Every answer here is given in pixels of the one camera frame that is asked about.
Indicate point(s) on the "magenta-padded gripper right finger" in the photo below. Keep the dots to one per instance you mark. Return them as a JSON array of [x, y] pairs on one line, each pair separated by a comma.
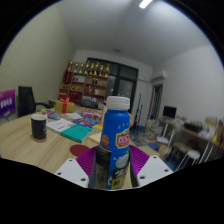
[[155, 170]]

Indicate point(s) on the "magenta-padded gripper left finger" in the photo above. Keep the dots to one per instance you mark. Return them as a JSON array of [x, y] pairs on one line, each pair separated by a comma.
[[71, 171]]

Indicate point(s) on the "blue drink bottle white cap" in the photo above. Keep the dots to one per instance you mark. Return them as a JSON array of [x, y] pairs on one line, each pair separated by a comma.
[[115, 133]]

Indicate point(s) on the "flat round red coaster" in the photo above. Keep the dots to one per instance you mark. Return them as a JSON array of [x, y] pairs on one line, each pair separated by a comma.
[[78, 150]]

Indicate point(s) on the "teal book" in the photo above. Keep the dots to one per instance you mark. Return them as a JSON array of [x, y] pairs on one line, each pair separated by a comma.
[[76, 133]]

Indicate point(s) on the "white round stool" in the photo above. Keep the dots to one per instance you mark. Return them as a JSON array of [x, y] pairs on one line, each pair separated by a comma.
[[191, 155]]

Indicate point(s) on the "yellow envelope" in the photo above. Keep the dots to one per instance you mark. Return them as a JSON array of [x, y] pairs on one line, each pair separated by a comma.
[[94, 138]]

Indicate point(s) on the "white book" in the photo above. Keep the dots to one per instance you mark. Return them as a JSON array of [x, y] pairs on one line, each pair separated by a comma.
[[60, 125]]

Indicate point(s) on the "blue book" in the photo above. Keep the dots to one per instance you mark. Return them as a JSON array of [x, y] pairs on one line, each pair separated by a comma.
[[85, 122]]

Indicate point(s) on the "black mug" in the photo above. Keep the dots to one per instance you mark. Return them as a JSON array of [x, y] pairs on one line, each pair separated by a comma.
[[39, 128]]

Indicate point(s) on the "wooden side desk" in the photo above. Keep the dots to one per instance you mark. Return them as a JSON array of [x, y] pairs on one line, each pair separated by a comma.
[[196, 133]]

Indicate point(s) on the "pink magazine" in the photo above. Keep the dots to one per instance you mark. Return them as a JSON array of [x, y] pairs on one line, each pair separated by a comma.
[[90, 116]]

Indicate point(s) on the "black computer monitor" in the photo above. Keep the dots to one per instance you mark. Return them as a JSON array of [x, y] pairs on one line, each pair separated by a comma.
[[169, 112]]

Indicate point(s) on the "yellow gift box red ribbon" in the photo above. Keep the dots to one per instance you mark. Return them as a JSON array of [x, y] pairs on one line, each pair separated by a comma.
[[65, 107]]

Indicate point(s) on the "black office chair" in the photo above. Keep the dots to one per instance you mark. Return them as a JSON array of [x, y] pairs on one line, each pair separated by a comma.
[[26, 100]]

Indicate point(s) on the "wooden shelf unit with trophies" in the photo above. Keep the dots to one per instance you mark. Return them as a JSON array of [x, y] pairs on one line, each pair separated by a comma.
[[83, 86]]

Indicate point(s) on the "dark glass door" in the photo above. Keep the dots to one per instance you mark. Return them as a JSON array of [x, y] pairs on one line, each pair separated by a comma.
[[126, 86]]

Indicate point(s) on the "white air conditioner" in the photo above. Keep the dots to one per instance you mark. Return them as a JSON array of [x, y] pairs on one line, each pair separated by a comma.
[[159, 76]]

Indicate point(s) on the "purple sign board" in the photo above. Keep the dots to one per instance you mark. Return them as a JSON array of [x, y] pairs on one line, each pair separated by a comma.
[[6, 103]]

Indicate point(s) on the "ceiling light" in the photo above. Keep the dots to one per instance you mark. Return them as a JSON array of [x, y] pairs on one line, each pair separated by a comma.
[[145, 3]]

